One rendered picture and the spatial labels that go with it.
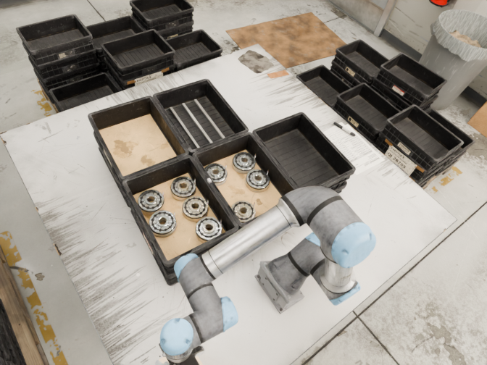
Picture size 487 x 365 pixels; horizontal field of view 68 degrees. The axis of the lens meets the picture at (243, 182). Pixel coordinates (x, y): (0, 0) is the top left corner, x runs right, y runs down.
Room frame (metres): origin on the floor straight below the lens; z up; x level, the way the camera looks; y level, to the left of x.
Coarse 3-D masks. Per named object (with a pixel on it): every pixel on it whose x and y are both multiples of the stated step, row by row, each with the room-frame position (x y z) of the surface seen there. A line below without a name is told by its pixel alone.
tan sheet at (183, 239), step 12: (168, 192) 0.80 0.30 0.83; (168, 204) 0.74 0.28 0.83; (180, 204) 0.76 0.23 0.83; (144, 216) 0.67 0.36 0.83; (180, 216) 0.70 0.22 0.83; (180, 228) 0.65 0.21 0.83; (192, 228) 0.66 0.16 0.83; (168, 240) 0.59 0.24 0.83; (180, 240) 0.60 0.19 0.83; (192, 240) 0.61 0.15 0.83; (168, 252) 0.54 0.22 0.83; (180, 252) 0.55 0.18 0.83
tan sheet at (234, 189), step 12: (228, 156) 1.05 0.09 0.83; (228, 168) 0.99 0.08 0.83; (228, 180) 0.92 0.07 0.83; (240, 180) 0.93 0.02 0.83; (228, 192) 0.86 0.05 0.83; (240, 192) 0.87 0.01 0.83; (252, 192) 0.89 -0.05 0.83; (264, 192) 0.90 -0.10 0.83; (276, 192) 0.91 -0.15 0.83; (252, 204) 0.82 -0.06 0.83; (264, 204) 0.83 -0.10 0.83; (276, 204) 0.85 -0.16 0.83
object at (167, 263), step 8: (176, 160) 0.90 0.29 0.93; (192, 160) 0.91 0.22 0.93; (160, 168) 0.84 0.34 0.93; (136, 176) 0.78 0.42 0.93; (208, 184) 0.81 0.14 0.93; (128, 192) 0.71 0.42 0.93; (136, 208) 0.64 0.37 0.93; (224, 208) 0.73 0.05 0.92; (144, 224) 0.59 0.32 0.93; (152, 232) 0.56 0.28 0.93; (224, 232) 0.62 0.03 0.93; (232, 232) 0.62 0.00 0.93; (152, 240) 0.53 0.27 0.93; (208, 240) 0.57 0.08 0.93; (216, 240) 0.58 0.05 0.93; (160, 248) 0.51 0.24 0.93; (192, 248) 0.53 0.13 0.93; (200, 248) 0.54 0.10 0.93; (160, 256) 0.48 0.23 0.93; (176, 256) 0.49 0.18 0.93; (168, 264) 0.46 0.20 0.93
